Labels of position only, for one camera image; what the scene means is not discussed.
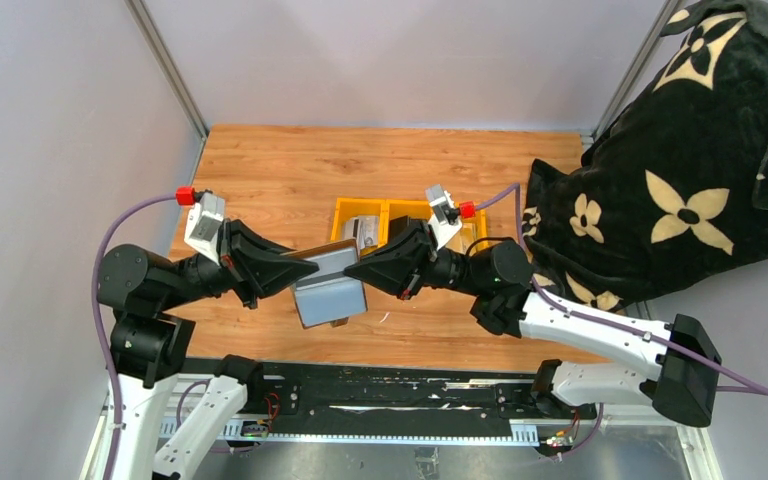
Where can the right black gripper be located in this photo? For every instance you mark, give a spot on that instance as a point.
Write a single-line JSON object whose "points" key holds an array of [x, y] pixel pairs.
{"points": [[424, 258]]}

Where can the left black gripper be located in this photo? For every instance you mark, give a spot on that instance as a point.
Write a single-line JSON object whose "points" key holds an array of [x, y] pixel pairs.
{"points": [[230, 260]]}

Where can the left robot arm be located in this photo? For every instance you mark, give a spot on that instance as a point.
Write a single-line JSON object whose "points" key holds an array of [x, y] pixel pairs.
{"points": [[148, 345]]}

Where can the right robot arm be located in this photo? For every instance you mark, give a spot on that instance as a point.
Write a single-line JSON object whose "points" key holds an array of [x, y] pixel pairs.
{"points": [[671, 366]]}

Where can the silver cards in left bin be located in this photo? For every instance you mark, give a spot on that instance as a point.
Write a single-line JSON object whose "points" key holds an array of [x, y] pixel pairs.
{"points": [[364, 230]]}

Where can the middle yellow bin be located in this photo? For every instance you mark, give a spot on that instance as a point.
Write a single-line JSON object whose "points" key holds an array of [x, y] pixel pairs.
{"points": [[401, 212]]}

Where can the left yellow bin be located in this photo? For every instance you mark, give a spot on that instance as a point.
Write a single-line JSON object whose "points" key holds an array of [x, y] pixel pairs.
{"points": [[347, 207]]}

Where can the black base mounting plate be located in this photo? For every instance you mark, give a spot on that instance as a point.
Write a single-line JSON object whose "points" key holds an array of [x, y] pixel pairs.
{"points": [[331, 400]]}

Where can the black floral blanket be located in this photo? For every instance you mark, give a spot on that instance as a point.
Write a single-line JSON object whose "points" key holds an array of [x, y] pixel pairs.
{"points": [[676, 189]]}

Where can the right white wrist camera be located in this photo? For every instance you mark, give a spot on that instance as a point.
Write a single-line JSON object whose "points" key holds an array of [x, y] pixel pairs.
{"points": [[445, 222]]}

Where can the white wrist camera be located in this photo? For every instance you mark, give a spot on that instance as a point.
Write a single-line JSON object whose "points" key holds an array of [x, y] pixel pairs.
{"points": [[204, 220], [445, 222]]}

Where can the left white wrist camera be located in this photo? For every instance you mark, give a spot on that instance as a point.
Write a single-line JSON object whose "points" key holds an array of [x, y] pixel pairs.
{"points": [[204, 220]]}

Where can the aluminium frame rail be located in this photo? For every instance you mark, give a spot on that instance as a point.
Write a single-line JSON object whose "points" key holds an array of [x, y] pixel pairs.
{"points": [[164, 429]]}

